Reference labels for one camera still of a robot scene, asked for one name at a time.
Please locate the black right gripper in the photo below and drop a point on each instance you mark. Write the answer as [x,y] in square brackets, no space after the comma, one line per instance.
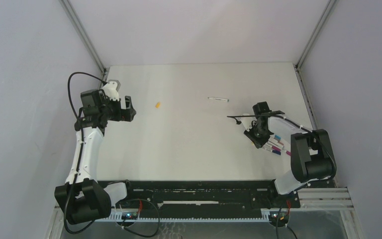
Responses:
[259,143]

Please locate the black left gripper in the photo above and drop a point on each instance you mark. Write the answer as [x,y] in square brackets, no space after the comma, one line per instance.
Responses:
[126,114]

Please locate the white green marker pen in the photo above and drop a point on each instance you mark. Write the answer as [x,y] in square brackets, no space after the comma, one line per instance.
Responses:
[218,99]

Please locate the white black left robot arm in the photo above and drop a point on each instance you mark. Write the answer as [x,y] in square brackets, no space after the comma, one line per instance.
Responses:
[82,198]

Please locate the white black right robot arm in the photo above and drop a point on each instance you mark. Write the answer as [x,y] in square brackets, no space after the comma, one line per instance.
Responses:
[311,154]

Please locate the white red tipped marker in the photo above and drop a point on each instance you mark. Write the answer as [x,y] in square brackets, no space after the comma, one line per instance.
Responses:
[277,152]

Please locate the right controller board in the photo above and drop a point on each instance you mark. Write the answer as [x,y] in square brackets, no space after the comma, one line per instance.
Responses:
[282,217]

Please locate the controller board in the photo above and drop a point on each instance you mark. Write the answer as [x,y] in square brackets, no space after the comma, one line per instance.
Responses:
[129,216]
[282,217]

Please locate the left controller board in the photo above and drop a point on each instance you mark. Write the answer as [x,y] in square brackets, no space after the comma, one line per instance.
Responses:
[129,216]

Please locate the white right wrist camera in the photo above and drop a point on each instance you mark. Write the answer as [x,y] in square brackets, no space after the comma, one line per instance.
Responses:
[244,119]

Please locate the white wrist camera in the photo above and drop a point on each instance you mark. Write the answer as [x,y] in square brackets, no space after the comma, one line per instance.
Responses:
[244,119]
[111,89]

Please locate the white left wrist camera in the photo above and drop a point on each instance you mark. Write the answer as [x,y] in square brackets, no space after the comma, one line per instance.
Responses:
[111,89]

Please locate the aluminium frame rail right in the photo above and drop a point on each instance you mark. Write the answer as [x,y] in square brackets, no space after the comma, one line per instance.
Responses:
[298,67]

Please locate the aluminium frame rail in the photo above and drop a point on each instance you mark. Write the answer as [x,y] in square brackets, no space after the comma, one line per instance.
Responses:
[298,67]
[83,35]

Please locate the white cable duct strip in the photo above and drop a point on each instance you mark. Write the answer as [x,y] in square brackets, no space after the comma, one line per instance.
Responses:
[119,217]

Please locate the aluminium frame rail left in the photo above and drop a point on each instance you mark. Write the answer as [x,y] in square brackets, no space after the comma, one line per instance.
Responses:
[83,35]

